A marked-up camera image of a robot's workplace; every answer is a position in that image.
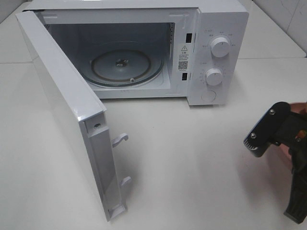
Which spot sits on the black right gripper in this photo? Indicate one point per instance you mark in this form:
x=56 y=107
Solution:
x=279 y=125

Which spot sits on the round door release button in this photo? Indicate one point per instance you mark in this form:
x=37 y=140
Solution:
x=208 y=96

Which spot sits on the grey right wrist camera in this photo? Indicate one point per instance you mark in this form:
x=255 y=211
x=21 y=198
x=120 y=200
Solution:
x=255 y=147

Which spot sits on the lower white control knob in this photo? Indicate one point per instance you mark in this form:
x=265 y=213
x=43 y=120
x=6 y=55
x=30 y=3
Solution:
x=213 y=76

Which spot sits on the white microwave oven body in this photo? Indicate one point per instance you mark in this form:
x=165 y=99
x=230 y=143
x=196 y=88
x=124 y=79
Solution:
x=180 y=29

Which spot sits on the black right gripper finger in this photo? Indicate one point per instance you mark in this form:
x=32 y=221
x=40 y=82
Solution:
x=297 y=207

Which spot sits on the upper white control knob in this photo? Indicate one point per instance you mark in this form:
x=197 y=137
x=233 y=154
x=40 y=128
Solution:
x=220 y=46

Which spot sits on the glass microwave turntable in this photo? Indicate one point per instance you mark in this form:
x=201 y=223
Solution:
x=122 y=64

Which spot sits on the white control knob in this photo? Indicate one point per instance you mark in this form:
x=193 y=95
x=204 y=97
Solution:
x=213 y=76
x=220 y=46

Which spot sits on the toy burger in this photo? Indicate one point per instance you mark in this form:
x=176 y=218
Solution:
x=301 y=135

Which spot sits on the pink round plate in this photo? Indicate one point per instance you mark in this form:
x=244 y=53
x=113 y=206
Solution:
x=300 y=108

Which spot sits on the white microwave door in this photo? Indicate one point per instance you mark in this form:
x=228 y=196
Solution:
x=79 y=114

